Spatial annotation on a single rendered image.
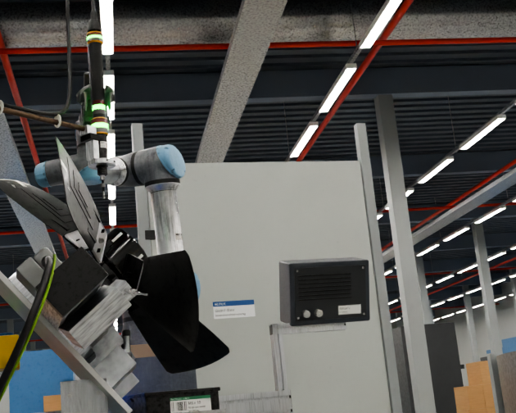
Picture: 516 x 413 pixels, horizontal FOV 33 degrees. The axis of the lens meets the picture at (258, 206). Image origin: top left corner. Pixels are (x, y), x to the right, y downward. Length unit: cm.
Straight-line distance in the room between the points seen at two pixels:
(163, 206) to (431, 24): 905
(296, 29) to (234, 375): 752
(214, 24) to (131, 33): 102
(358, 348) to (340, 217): 65
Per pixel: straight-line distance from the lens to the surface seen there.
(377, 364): 428
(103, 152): 225
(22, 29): 1082
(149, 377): 271
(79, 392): 196
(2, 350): 246
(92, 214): 197
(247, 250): 415
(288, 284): 261
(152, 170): 281
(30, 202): 217
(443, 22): 1166
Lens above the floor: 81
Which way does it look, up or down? 13 degrees up
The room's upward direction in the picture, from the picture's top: 6 degrees counter-clockwise
